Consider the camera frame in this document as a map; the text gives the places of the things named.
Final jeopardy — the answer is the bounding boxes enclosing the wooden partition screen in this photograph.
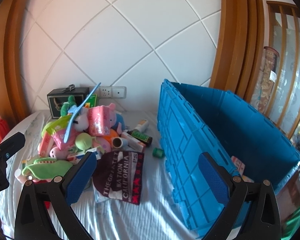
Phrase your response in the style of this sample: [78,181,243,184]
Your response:
[266,1,300,140]

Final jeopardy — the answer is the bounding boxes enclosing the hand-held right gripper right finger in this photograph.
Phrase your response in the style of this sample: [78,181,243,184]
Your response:
[198,152,282,240]

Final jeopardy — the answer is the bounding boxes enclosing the maroon printed cloth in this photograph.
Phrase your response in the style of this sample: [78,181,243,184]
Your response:
[92,150,145,206]

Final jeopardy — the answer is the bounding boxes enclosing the green plastic bin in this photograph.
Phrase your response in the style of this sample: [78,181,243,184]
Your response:
[282,202,300,240]

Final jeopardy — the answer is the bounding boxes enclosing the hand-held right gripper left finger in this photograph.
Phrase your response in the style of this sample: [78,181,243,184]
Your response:
[14,151,98,240]

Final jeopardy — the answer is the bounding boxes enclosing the wooden frame post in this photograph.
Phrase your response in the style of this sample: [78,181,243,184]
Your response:
[209,0,268,98]
[0,0,42,123]

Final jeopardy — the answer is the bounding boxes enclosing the white wall socket panel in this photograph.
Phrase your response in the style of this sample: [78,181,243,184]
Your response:
[89,86,127,99]

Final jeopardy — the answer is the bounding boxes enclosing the blue boomerang toy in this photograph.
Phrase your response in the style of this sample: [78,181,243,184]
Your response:
[64,82,102,144]

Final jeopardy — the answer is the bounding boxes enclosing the pink floral soft pack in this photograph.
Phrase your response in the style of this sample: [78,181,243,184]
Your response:
[51,127,77,151]

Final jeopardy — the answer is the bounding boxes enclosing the white and blue medicine box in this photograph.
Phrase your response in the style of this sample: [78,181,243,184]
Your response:
[86,147,102,159]

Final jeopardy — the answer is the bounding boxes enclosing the green wipes packet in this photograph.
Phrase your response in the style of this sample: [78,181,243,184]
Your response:
[45,116,71,133]

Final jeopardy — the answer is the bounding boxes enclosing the small green box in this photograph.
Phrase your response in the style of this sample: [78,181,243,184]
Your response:
[86,94,98,108]

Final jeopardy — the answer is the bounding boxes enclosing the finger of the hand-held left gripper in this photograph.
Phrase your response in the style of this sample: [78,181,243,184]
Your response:
[0,132,26,161]

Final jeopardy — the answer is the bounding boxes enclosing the white bottle with orange label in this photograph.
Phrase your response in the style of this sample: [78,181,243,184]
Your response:
[134,119,149,133]

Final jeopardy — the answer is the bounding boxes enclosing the red bag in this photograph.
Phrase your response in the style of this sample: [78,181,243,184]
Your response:
[0,114,11,144]

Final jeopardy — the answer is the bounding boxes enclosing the dark bottle with green label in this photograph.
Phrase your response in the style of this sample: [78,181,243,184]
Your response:
[127,129,153,147]

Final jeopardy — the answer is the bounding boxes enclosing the rolled patterned carpets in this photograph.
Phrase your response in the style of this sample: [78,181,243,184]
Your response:
[250,46,280,113]

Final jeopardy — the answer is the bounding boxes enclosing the blue plastic crate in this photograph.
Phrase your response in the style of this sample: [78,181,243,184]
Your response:
[156,79,300,239]

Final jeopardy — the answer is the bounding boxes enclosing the pig plush with blue shirt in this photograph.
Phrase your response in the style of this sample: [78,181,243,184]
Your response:
[107,103,127,133]

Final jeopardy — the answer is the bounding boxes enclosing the light green round plush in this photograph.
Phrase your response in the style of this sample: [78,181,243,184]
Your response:
[75,133,93,151]

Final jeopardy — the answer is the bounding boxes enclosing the black box with metal clasp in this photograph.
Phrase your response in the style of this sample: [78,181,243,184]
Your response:
[47,85,90,119]

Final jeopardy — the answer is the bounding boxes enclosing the dark green frog plush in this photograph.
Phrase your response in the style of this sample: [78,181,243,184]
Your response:
[60,95,78,117]

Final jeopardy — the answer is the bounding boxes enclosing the white plush toy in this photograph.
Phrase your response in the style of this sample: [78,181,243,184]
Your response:
[74,107,89,132]

